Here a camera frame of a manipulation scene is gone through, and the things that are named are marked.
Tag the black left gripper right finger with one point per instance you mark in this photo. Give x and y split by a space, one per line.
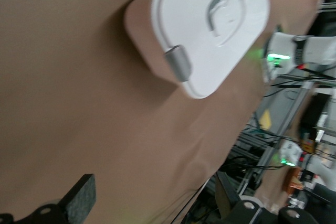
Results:
231 208

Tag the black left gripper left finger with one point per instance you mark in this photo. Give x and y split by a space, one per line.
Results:
78 200

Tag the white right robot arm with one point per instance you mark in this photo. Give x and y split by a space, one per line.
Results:
283 43

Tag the background white robot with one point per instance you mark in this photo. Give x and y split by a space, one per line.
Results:
290 151

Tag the yellow label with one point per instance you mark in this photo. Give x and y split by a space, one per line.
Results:
266 120

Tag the white lidded storage box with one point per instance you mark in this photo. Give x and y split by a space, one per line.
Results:
183 11

